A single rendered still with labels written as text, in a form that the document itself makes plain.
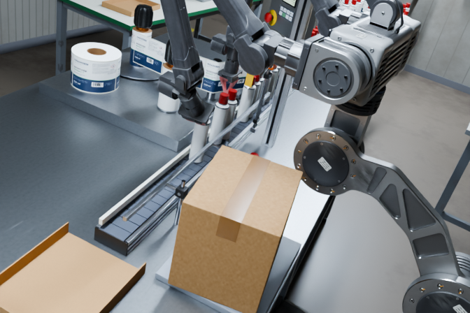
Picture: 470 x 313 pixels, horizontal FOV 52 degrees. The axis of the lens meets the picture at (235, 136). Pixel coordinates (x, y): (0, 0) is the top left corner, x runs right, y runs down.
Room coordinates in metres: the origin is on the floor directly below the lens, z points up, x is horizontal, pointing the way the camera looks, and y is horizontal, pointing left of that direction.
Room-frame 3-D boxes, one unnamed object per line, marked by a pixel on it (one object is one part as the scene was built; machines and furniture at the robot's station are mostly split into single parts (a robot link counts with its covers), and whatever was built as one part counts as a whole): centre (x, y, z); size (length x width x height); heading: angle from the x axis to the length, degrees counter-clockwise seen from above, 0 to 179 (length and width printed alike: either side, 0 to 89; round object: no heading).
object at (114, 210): (1.51, 0.14, 0.91); 1.07 x 0.01 x 0.02; 162
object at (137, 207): (1.49, 0.07, 0.96); 1.07 x 0.01 x 0.01; 162
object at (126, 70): (2.12, 0.52, 0.89); 0.31 x 0.31 x 0.01
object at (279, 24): (1.85, -0.10, 1.38); 0.17 x 0.10 x 0.19; 37
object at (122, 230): (1.77, 0.01, 0.86); 1.65 x 0.08 x 0.04; 162
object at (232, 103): (1.65, 0.05, 0.98); 0.05 x 0.05 x 0.20
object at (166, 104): (1.79, 0.30, 1.03); 0.09 x 0.09 x 0.30
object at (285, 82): (1.77, -0.14, 1.17); 0.04 x 0.04 x 0.67; 72
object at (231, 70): (1.78, 0.07, 1.12); 0.10 x 0.07 x 0.07; 161
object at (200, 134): (1.45, 0.12, 0.98); 0.05 x 0.05 x 0.20
